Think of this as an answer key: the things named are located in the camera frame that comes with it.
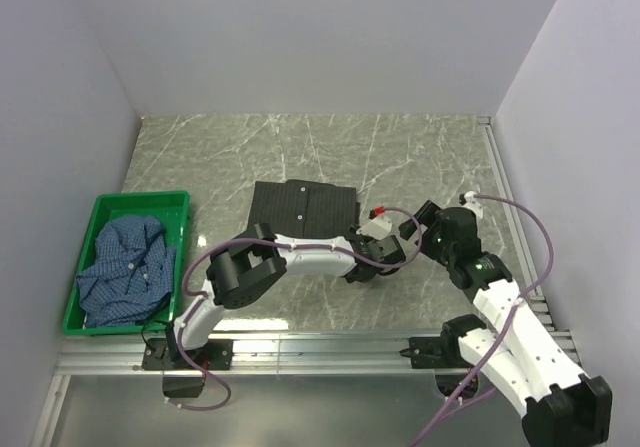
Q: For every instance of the green plastic tray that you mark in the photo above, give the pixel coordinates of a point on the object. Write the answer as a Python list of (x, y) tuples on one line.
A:
[(171, 209)]

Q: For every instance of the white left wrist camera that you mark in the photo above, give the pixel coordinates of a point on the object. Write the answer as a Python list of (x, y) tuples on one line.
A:
[(379, 225)]

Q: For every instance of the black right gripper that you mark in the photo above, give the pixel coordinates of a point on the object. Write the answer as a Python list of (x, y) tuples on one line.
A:
[(429, 215)]

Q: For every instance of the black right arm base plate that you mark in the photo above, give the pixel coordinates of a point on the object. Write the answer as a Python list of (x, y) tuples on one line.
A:
[(433, 353)]

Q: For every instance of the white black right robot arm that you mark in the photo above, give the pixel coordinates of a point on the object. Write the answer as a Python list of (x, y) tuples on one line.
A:
[(558, 403)]

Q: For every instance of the blue checked shirt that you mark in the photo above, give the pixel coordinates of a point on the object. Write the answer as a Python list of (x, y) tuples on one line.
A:
[(132, 277)]

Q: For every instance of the black pinstriped long sleeve shirt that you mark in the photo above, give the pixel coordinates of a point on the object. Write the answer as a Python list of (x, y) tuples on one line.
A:
[(304, 209)]

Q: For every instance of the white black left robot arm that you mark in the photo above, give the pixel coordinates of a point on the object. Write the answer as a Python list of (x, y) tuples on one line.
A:
[(244, 268)]

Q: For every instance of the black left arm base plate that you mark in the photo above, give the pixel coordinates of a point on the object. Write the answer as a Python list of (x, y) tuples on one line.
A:
[(216, 355)]

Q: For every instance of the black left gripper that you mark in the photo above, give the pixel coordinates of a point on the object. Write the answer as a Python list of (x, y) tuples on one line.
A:
[(367, 240)]

